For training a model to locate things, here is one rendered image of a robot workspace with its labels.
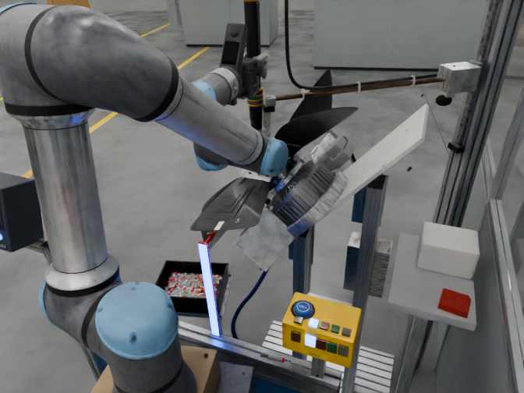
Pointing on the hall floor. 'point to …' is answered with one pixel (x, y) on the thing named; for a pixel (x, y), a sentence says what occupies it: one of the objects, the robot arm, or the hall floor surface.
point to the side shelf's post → (411, 354)
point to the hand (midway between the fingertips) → (257, 53)
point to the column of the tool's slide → (474, 129)
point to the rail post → (93, 362)
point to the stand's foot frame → (378, 372)
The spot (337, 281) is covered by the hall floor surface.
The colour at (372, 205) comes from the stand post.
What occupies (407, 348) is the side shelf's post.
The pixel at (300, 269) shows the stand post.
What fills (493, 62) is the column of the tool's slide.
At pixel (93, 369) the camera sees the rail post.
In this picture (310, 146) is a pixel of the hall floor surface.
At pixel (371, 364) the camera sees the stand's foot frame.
